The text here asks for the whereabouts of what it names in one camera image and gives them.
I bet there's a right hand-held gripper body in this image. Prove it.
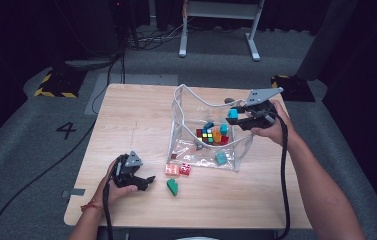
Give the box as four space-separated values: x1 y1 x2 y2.
239 87 284 132

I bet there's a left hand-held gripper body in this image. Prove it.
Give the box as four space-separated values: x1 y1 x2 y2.
111 150 145 192

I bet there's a green toy brick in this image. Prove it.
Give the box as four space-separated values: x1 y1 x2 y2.
166 178 179 197

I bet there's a large pink toy brick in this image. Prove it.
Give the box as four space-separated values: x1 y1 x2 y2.
165 163 180 177

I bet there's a multicoloured puzzle cube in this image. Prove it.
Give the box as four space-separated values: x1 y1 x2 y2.
195 128 214 145

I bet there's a red brick with white dots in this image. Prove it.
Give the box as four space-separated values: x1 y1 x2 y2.
179 162 192 177

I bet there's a teal sloped toy brick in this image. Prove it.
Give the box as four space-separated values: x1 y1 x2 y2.
214 150 229 167

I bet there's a clear plastic bag white trim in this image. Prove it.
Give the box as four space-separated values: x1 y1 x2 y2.
166 83 264 173

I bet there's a person's right hand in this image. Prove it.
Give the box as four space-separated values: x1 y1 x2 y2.
250 99 293 148

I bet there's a person's left hand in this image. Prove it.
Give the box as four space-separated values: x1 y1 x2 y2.
95 159 139 206

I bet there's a black yellow striped base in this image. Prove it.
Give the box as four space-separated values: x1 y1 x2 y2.
270 74 316 103
34 68 87 99

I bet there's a grey tape strip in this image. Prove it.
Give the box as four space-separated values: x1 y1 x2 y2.
61 188 86 198

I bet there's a grey upright panel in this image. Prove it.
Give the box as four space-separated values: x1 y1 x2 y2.
295 0 359 81

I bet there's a dark equipment stand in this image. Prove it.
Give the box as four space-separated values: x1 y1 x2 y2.
50 0 124 73

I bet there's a left hand-held gripper cable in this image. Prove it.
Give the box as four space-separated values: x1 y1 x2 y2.
103 182 116 240

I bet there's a hand-held gripper cable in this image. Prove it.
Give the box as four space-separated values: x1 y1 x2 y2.
103 182 116 240
269 112 293 240

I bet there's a red string bracelet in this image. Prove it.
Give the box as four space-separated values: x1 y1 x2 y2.
80 201 105 213

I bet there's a right hand-held gripper cable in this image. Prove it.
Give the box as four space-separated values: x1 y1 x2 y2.
269 112 293 240

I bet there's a long black floor cable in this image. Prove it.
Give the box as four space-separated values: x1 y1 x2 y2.
0 49 127 240

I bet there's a white metal stand frame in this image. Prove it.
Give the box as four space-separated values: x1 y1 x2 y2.
178 0 266 62

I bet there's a bundle of floor cables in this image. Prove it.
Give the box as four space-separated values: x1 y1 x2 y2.
125 19 190 51

